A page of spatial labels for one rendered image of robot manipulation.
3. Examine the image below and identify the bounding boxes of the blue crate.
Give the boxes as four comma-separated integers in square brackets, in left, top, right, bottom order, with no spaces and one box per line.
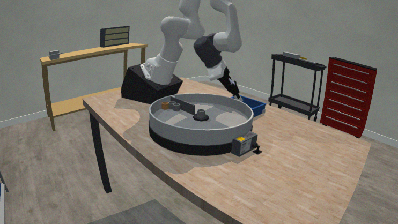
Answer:
[241,96,266,118]

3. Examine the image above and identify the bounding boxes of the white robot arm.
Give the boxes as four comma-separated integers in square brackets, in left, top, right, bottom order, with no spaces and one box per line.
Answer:
[140,0,242,85]

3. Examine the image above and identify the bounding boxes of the bronze bushing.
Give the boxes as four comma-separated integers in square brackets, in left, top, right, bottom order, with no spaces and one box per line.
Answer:
[161,102,169,110]

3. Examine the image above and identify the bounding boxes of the grey metal bushing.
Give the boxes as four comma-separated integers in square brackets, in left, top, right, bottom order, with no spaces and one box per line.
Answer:
[169,101,176,109]
[197,109,205,118]
[173,103,180,111]

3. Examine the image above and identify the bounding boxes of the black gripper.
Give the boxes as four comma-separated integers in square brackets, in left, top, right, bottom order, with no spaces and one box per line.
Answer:
[217,67,243,102]

